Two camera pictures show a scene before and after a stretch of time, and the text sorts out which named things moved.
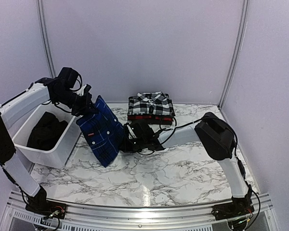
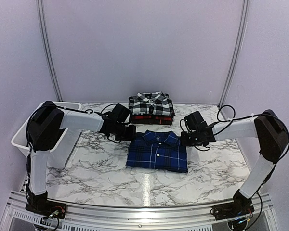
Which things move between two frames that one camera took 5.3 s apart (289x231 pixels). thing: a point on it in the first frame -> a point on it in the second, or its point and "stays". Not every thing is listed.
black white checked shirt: [153, 103] stays
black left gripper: [85, 109] -> [130, 135]
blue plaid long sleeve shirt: [103, 131] -> [162, 150]
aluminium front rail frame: [82, 217] stays
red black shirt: [153, 119] stays
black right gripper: [125, 147] -> [184, 142]
